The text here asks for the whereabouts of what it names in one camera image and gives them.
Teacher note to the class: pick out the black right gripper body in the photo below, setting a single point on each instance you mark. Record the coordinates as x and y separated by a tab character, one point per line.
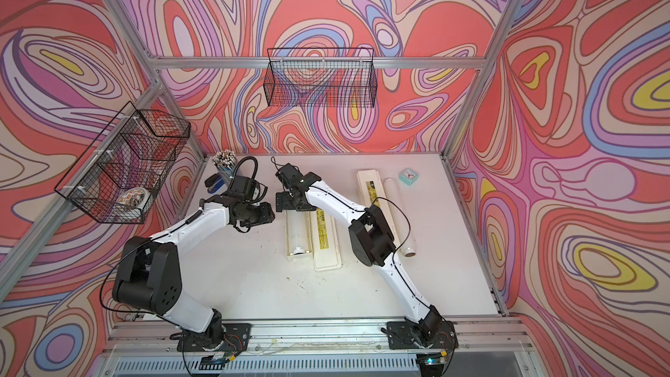
289	202

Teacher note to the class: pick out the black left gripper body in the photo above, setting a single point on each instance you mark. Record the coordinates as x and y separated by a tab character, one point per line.
256	215

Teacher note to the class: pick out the cream plastic wrap dispenser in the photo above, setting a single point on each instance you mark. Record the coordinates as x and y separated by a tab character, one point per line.
325	247

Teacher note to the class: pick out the white plastic wrap roll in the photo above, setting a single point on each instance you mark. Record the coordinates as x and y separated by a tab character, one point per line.
298	234

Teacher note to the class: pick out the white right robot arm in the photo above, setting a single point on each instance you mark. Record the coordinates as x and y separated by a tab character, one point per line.
372	242

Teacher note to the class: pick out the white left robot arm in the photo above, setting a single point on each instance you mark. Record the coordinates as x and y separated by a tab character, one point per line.
149	273

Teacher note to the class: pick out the cup of pencils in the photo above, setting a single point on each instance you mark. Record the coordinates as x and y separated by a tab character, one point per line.
225	162

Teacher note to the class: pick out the tape roll in basket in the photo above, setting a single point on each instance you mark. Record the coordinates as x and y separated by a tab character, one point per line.
131	202

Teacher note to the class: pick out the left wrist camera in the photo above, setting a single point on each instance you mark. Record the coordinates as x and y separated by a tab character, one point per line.
244	188

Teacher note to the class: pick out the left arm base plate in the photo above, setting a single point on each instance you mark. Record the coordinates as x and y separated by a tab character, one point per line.
229	338

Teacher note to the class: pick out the black wire basket back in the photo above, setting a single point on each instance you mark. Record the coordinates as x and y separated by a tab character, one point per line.
321	77

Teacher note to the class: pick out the black wire basket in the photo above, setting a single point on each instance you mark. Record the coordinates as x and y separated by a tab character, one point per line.
321	77
137	148

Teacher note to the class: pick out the black wire basket left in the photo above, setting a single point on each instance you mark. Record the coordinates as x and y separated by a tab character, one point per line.
137	148

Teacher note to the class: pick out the aluminium front rail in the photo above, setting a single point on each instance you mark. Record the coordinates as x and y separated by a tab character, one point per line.
488	346

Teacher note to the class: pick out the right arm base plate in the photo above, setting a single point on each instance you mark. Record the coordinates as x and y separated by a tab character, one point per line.
405	335

